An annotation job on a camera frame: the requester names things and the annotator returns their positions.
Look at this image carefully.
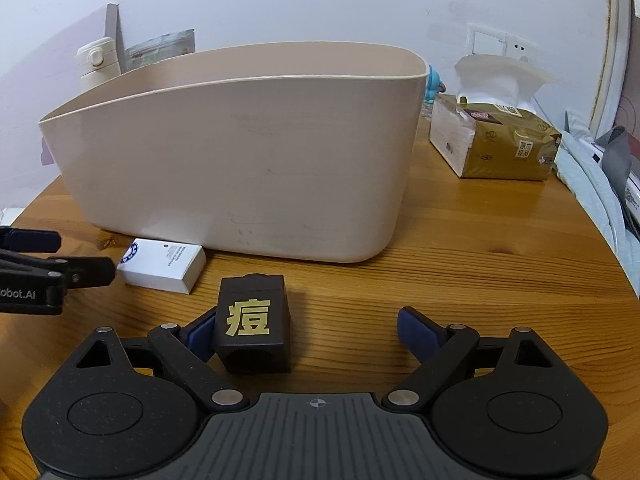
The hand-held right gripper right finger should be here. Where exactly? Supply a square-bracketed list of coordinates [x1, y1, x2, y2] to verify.
[382, 306, 551, 408]

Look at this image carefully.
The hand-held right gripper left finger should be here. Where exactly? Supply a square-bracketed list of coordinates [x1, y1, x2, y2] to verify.
[75, 309, 249, 408]

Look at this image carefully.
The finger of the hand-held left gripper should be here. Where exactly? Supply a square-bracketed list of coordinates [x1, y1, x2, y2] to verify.
[0, 249, 117, 292]
[0, 226, 62, 255]

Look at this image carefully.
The black box with gold character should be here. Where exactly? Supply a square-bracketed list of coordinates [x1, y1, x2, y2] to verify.
[213, 273, 293, 375]

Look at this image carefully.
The white small cardboard box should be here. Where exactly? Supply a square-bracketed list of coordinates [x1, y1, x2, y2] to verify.
[116, 238, 207, 295]

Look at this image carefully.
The beige plastic storage bin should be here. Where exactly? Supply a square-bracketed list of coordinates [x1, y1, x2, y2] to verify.
[38, 43, 430, 266]

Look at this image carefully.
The lilac board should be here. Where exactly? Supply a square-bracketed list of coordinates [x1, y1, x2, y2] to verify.
[0, 3, 122, 171]

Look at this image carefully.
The cream thermos bottle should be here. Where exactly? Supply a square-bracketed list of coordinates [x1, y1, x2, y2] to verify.
[75, 35, 123, 92]

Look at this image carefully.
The gold tissue pack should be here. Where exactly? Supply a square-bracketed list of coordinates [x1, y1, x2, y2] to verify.
[428, 53, 564, 182]

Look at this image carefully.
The light blue cloth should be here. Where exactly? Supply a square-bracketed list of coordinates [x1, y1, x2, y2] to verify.
[554, 109, 640, 302]

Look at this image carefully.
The blue cartoon figurine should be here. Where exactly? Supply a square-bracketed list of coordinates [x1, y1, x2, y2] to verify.
[423, 63, 444, 120]

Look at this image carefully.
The grey fabric item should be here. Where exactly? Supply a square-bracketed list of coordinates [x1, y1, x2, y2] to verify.
[594, 126, 637, 194]

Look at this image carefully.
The white wall socket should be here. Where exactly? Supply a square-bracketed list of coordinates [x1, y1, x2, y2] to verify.
[467, 22, 539, 61]

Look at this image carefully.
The white curved frame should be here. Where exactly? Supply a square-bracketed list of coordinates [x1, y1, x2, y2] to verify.
[589, 0, 633, 137]

